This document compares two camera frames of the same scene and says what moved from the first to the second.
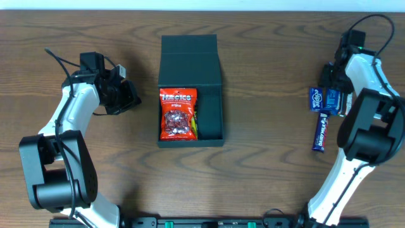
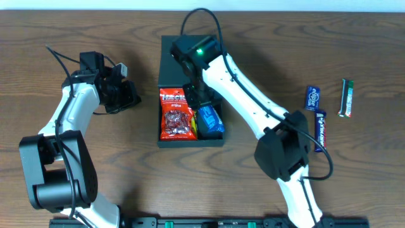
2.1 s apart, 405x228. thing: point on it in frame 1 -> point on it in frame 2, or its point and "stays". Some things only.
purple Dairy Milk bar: (320, 133) stays
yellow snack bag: (194, 125) stays
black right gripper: (327, 76) -> (196, 97)
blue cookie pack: (333, 101) -> (213, 121)
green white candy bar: (345, 102) stays
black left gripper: (127, 95) stays
